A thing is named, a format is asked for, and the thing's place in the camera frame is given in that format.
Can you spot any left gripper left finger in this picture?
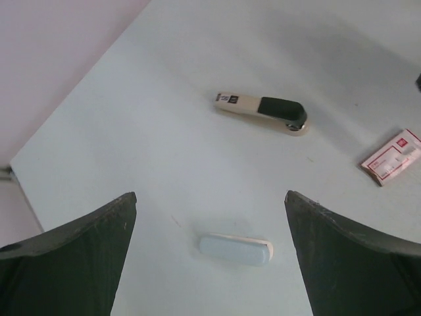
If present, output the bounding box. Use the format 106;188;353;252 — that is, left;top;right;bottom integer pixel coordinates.
1;192;137;315

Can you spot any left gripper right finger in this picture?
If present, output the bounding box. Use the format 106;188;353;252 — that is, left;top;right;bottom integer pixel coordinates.
284;191;420;315

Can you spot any red white staple box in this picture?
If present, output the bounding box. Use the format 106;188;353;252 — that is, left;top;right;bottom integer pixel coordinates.
360;128;420;186

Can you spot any beige black stapler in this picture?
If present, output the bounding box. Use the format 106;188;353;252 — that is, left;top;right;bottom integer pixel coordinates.
214;92;309;136

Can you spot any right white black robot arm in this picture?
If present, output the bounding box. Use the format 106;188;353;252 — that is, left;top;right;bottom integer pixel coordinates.
416;74;421;92

